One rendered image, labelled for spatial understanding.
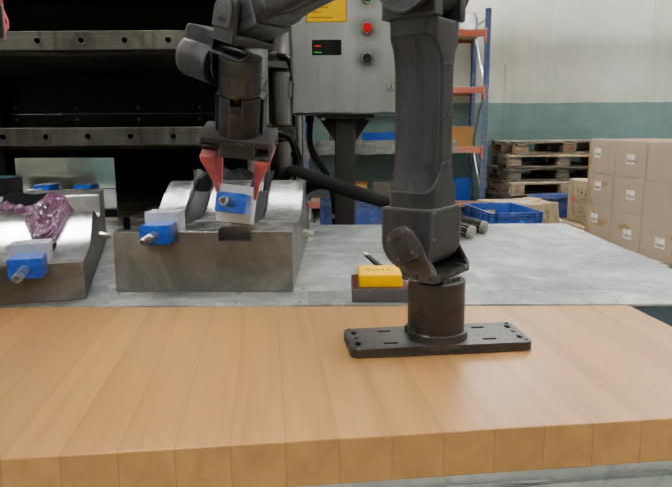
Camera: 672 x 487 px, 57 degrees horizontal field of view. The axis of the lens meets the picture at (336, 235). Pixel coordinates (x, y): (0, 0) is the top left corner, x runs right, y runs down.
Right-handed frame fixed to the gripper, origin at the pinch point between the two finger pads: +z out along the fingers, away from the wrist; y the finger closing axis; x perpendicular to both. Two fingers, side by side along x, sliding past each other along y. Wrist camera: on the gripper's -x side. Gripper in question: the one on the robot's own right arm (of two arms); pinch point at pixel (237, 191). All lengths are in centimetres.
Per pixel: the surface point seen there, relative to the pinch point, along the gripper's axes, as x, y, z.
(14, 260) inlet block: 14.0, 26.6, 6.5
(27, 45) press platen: -82, 71, 5
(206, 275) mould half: 6.0, 3.3, 11.2
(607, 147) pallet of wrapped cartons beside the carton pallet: -374, -216, 116
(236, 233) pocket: -0.3, 0.1, 7.2
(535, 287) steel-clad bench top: 3.0, -45.3, 9.0
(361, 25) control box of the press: -93, -16, -7
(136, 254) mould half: 5.4, 13.6, 9.2
